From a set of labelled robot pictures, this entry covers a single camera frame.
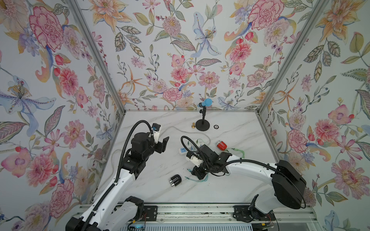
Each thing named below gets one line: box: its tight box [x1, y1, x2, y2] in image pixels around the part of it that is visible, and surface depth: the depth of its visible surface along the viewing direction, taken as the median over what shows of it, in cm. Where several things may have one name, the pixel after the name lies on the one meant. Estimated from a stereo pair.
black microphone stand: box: [195, 107, 211, 132], surface depth 112 cm
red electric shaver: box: [215, 140, 228, 151], surface depth 100 cm
